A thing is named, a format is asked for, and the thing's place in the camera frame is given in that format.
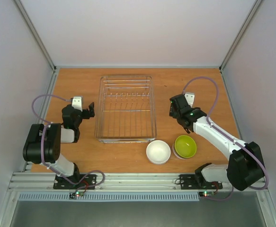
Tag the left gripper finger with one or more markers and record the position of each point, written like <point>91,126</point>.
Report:
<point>91,107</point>
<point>91,114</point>

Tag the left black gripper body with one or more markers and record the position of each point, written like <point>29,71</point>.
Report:
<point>86,117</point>

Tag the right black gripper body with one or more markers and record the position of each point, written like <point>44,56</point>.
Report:
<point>173,109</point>

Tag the green bowl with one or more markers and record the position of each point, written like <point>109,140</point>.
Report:
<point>185,146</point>

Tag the white bowl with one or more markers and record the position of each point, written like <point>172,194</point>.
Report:
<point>158,152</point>
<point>176,154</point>

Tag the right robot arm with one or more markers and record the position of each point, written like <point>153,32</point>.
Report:
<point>245,162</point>

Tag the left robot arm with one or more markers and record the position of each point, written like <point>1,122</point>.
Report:
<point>43,143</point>

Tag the white bottom bowl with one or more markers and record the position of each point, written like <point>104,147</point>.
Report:
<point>176,154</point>

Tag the left small circuit board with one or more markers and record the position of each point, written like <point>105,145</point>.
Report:
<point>77,194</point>

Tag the small circuit board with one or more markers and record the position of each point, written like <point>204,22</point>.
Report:
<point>207,194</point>
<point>77,194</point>

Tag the right small circuit board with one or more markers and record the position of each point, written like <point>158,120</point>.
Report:
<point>207,194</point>

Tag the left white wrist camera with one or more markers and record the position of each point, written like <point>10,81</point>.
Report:
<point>77,103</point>

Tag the wire dish rack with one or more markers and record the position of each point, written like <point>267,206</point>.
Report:
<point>126,109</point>

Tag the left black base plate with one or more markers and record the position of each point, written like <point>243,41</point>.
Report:
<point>61,183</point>

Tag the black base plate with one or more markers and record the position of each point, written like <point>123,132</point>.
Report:
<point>196,182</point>
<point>61,183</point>

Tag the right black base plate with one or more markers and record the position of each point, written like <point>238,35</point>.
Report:
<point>196,182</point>

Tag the aluminium front rail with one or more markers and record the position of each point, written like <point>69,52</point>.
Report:
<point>114,182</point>

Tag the grey slotted cable duct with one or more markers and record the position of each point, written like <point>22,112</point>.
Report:
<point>109,196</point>

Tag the left aluminium frame post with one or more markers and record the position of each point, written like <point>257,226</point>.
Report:
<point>34,33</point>

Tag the aluminium frame post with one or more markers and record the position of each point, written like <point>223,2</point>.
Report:
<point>34,33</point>
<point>246,23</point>

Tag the right aluminium frame post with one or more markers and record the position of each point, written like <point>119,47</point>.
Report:
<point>246,23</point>

